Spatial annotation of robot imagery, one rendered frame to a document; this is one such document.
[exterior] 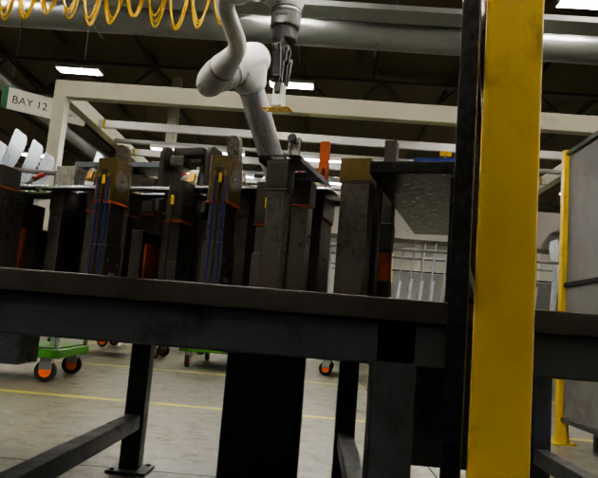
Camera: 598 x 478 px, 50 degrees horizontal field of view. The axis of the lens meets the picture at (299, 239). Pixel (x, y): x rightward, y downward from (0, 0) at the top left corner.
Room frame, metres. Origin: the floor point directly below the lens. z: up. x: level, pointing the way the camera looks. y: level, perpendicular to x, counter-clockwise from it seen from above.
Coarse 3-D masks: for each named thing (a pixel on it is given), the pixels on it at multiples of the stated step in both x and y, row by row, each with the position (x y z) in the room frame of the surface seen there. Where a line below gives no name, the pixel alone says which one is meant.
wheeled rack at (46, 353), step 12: (24, 168) 5.33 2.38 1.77; (48, 348) 5.38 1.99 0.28; (60, 348) 5.53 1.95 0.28; (72, 348) 5.74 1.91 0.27; (84, 348) 6.17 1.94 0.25; (48, 360) 5.40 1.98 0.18; (72, 360) 6.19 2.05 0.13; (36, 372) 5.40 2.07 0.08; (48, 372) 5.41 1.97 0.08; (72, 372) 6.21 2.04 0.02
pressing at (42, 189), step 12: (24, 192) 2.06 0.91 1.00; (36, 192) 2.04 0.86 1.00; (48, 192) 2.03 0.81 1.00; (72, 192) 1.99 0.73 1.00; (132, 192) 1.90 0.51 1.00; (144, 192) 1.89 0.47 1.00; (156, 192) 1.88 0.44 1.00; (168, 192) 1.87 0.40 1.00; (204, 192) 1.82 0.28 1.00; (240, 192) 1.78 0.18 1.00; (252, 192) 1.77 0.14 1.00; (324, 192) 1.69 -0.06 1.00; (336, 204) 1.83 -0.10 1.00
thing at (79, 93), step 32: (64, 96) 7.87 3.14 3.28; (96, 96) 7.85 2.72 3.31; (128, 96) 7.84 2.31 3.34; (160, 96) 7.82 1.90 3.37; (192, 96) 7.80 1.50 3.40; (224, 96) 7.79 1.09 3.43; (288, 96) 7.76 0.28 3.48; (96, 128) 9.22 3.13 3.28; (544, 128) 7.64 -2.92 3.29; (576, 128) 7.63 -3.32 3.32
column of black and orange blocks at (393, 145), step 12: (384, 144) 1.83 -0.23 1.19; (396, 144) 1.82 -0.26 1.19; (384, 156) 1.83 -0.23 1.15; (396, 156) 1.82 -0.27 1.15; (384, 204) 1.83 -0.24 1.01; (384, 216) 1.82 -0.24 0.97; (384, 228) 1.82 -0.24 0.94; (384, 240) 1.82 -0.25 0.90; (384, 252) 1.82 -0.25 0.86; (384, 264) 1.82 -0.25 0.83; (384, 276) 1.82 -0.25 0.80; (384, 288) 1.82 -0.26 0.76
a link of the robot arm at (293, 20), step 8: (272, 8) 1.76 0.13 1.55; (280, 8) 1.74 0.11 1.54; (288, 8) 1.74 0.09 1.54; (296, 8) 1.75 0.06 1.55; (272, 16) 1.76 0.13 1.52; (280, 16) 1.75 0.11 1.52; (288, 16) 1.74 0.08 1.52; (296, 16) 1.75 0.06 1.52; (272, 24) 1.76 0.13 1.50; (280, 24) 1.76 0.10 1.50; (288, 24) 1.75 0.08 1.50; (296, 24) 1.76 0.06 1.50
